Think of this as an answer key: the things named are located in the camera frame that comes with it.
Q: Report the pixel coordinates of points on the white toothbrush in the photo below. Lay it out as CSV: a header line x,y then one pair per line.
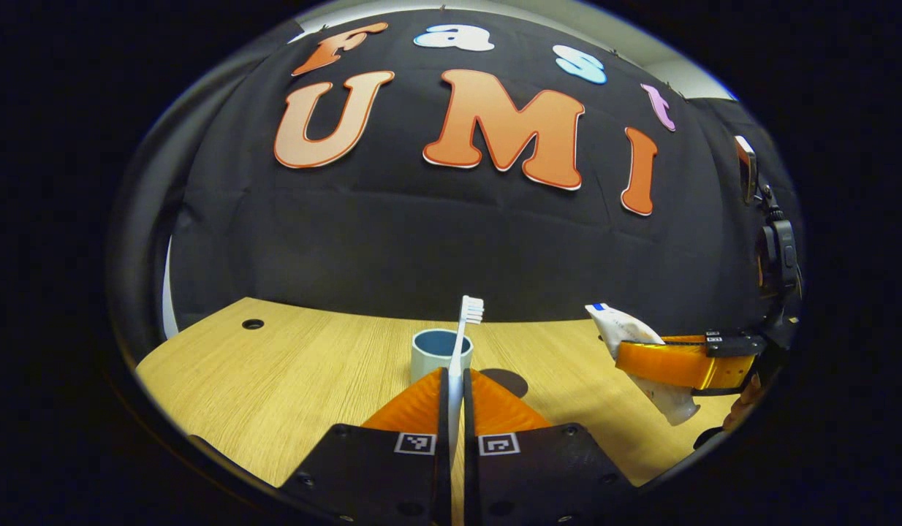
x,y
458,365

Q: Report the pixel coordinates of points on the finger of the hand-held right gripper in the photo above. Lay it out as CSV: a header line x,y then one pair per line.
x,y
670,361

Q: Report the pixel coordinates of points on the black backdrop cloth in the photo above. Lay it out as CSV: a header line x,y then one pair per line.
x,y
422,234

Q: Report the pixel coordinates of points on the dark side cloth panel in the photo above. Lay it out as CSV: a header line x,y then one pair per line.
x,y
140,234
729,234

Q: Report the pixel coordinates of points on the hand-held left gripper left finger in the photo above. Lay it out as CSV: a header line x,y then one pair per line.
x,y
378,475

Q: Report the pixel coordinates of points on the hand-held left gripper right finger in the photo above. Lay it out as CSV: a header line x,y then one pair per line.
x,y
539,475

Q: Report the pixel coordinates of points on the white toothpaste tube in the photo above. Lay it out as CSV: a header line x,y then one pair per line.
x,y
626,325

